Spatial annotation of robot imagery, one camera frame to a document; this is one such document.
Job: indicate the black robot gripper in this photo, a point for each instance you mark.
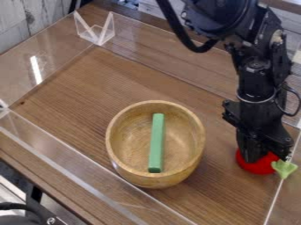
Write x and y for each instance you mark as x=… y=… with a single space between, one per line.
x=261 y=132

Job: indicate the red plush strawberry toy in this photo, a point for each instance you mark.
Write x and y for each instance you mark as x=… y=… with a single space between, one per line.
x=268 y=165

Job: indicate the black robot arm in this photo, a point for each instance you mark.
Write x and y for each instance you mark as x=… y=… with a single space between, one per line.
x=256 y=42

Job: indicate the green rectangular stick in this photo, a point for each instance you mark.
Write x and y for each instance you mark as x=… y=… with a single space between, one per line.
x=157 y=139

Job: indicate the oval wooden bowl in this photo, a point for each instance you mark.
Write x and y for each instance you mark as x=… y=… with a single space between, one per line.
x=128 y=143

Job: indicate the black metal table leg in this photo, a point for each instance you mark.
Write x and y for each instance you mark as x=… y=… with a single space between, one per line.
x=45 y=216

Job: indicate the clear acrylic tray wall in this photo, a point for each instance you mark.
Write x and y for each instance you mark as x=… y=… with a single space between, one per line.
x=64 y=87

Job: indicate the clear acrylic corner bracket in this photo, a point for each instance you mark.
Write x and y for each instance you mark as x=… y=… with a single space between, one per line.
x=97 y=34

